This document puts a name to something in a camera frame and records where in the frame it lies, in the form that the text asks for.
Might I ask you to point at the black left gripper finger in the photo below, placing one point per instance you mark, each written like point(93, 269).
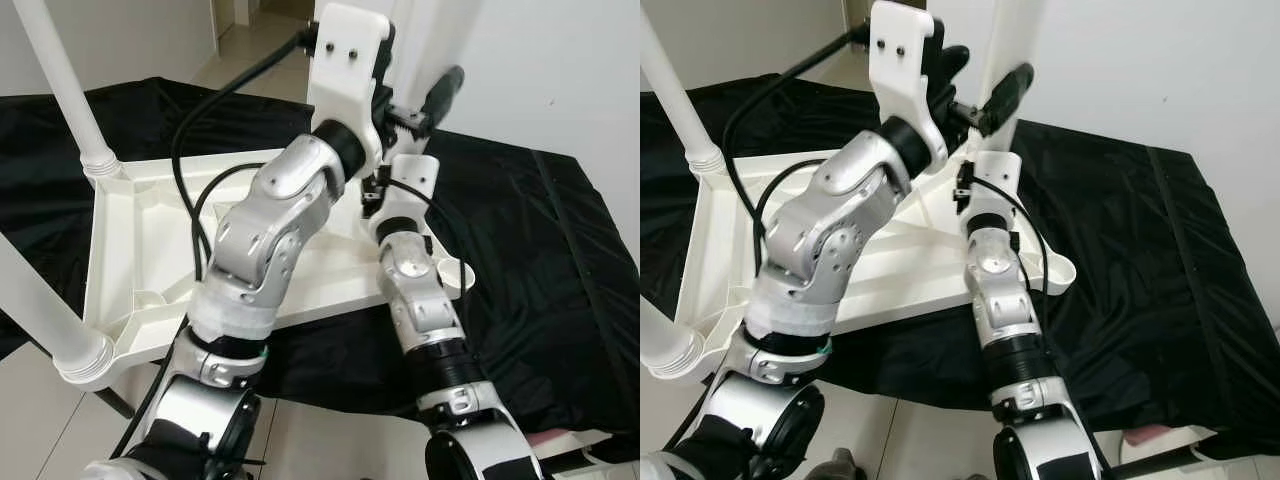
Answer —
point(950, 70)
point(384, 60)
point(1008, 95)
point(445, 95)

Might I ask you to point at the white plastic table leg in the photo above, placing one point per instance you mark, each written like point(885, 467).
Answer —
point(65, 80)
point(670, 345)
point(55, 325)
point(1005, 40)
point(680, 90)
point(418, 50)

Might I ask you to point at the white plastic table top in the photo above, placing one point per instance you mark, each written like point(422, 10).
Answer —
point(720, 260)
point(130, 270)

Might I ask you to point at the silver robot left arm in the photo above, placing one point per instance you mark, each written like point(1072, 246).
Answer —
point(270, 230)
point(830, 230)

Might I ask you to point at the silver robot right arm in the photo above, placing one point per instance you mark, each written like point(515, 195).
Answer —
point(430, 320)
point(1015, 310)

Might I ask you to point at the black table cloth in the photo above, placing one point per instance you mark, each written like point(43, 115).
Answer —
point(1170, 280)
point(560, 280)

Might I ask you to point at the grey robot left foot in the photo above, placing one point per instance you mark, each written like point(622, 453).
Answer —
point(840, 465)

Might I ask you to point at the black metal table leg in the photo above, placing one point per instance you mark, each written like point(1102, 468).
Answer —
point(115, 402)

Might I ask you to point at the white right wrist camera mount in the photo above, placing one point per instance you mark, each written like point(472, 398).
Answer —
point(998, 178)
point(415, 180)

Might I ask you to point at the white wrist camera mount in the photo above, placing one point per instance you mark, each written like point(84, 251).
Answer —
point(415, 180)
point(345, 70)
point(900, 65)
point(998, 178)

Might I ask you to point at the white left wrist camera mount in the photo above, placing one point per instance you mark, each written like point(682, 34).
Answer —
point(900, 65)
point(345, 70)

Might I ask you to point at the white plastic frame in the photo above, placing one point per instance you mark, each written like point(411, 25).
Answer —
point(1185, 448)
point(585, 450)

